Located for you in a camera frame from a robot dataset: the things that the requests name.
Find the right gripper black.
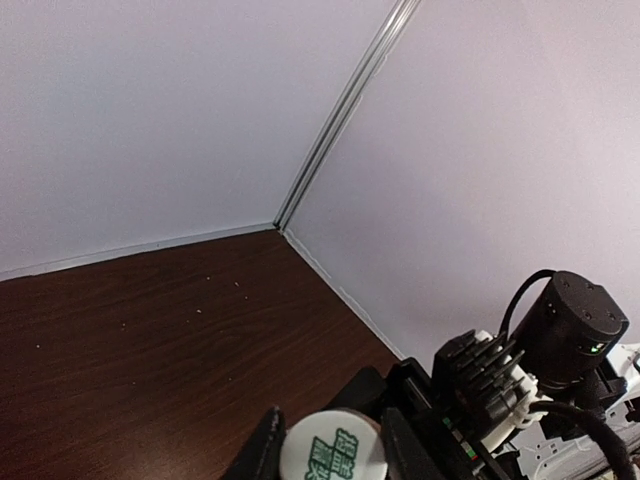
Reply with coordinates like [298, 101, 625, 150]
[324, 358, 520, 479]

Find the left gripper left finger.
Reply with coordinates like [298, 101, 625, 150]
[223, 406, 286, 480]

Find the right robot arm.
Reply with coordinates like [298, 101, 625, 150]
[330, 269, 639, 479]

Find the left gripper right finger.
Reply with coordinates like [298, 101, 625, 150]
[381, 407, 447, 480]

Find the right aluminium corner post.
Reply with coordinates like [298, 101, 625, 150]
[273, 0, 422, 232]

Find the white bottle cap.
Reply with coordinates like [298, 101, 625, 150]
[279, 409, 388, 480]

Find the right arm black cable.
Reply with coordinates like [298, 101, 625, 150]
[497, 268, 640, 480]

